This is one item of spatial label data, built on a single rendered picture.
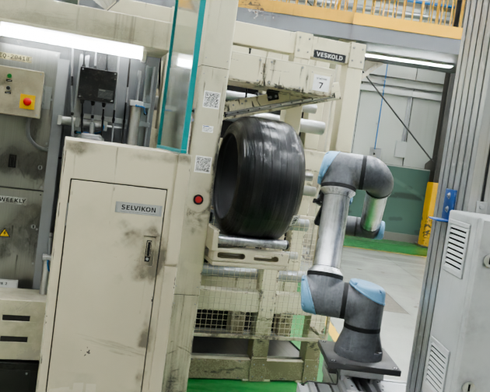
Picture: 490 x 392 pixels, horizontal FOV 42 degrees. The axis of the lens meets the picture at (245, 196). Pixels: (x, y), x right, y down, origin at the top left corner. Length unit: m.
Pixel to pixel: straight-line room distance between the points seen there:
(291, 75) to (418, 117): 9.38
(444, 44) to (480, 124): 7.04
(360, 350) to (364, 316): 0.10
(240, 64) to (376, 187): 1.30
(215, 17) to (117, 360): 1.53
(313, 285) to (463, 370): 0.63
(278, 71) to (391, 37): 5.40
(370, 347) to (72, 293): 0.95
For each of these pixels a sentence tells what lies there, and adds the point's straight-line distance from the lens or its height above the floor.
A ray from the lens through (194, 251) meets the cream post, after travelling 2.89.
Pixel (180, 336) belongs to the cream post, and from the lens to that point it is 2.98.
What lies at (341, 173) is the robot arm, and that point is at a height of 1.27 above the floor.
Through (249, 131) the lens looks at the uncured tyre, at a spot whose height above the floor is 1.40.
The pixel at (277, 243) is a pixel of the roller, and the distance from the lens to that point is 2.90.
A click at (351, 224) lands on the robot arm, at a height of 1.09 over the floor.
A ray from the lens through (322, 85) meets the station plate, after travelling 3.30.
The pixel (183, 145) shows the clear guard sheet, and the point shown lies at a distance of 2.07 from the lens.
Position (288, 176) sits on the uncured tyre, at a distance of 2.75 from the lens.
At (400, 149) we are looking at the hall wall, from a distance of 12.35.
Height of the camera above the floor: 1.31
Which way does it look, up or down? 4 degrees down
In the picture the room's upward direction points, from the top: 8 degrees clockwise
